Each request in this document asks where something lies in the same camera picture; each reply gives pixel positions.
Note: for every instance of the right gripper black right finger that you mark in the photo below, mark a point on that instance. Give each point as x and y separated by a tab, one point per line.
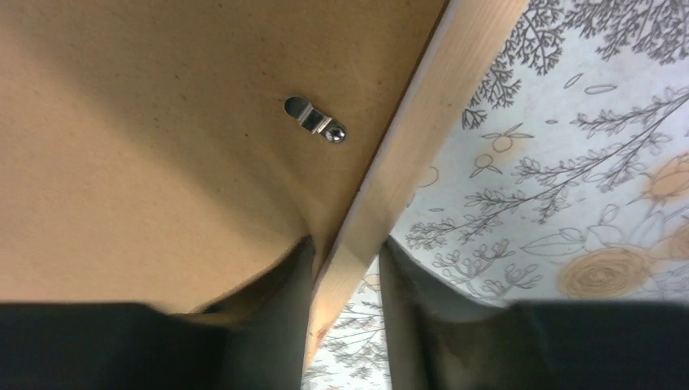
438	338

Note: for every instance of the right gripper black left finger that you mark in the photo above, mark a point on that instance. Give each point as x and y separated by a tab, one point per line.
253	338

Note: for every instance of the brown frame backing board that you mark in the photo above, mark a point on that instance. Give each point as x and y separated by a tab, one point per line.
145	151

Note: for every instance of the wooden picture frame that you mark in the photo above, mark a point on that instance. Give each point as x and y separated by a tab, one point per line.
464	42

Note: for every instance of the floral patterned table mat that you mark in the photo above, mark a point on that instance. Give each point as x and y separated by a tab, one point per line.
566	176

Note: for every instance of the metal frame turn clip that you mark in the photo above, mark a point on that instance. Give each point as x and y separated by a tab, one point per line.
314	120

